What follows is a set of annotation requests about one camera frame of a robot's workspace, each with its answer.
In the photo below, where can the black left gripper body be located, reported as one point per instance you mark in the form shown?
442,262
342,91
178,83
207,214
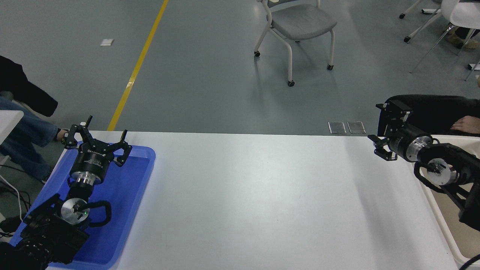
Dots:
91,160

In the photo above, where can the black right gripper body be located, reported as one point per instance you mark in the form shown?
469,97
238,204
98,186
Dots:
403,144

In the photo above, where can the person's hand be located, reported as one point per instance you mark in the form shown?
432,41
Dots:
468,125

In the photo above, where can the metal floor plate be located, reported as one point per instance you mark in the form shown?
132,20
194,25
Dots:
336,127
356,127

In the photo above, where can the person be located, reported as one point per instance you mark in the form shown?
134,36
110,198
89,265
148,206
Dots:
435,112
463,40
26,131

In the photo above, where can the blue plastic tray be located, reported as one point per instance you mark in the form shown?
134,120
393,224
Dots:
123,195

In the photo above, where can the white side table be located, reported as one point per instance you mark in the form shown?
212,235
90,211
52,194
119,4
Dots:
9,125

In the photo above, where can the white wheeled furniture base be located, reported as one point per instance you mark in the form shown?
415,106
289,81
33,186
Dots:
422,26

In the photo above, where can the large pale bin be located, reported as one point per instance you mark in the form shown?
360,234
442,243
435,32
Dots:
446,232

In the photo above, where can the white chair with metal legs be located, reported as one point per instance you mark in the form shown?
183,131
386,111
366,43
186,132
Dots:
463,11

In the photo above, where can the grey wheeled chair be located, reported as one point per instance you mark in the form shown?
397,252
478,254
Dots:
300,20

